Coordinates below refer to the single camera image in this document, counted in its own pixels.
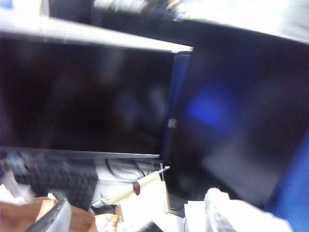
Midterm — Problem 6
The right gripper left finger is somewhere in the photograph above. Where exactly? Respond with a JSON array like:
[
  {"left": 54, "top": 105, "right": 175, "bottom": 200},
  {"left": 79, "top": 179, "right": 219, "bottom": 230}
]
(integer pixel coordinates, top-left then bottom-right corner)
[{"left": 24, "top": 197, "right": 72, "bottom": 232}]

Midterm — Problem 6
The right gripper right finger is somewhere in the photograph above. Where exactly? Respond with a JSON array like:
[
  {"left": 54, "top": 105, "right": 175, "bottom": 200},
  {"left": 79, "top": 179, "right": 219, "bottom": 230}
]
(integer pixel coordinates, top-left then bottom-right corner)
[{"left": 204, "top": 188, "right": 245, "bottom": 232}]

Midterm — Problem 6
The printed brown paper bag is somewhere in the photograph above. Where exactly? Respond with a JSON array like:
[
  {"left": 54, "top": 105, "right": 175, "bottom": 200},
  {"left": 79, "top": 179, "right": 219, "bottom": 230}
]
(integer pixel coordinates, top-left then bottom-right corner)
[{"left": 0, "top": 195, "right": 125, "bottom": 232}]

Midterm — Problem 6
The black computer keyboard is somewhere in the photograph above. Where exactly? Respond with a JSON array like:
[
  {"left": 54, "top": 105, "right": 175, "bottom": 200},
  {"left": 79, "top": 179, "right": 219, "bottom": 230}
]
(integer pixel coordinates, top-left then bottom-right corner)
[{"left": 4, "top": 154, "right": 100, "bottom": 212}]

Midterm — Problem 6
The black HSD monitor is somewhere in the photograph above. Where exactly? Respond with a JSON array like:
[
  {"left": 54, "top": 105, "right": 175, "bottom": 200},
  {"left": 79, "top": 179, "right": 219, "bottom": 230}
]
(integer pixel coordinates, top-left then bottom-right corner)
[{"left": 161, "top": 23, "right": 309, "bottom": 217}]

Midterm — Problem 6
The white desk calendar card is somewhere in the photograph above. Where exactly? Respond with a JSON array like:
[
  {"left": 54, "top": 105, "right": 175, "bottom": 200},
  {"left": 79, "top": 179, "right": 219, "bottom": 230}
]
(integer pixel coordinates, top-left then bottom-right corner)
[{"left": 118, "top": 182, "right": 169, "bottom": 218}]

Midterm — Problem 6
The beige canvas calendar stand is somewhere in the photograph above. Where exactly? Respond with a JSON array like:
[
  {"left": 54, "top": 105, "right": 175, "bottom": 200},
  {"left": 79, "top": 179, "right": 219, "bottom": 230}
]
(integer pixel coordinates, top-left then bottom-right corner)
[{"left": 91, "top": 162, "right": 171, "bottom": 215}]

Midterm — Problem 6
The black monitor silver bezel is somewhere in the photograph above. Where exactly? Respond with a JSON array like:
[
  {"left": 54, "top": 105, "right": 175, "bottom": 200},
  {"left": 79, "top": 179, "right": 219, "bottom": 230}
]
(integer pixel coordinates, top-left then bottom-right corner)
[{"left": 0, "top": 36, "right": 194, "bottom": 161}]

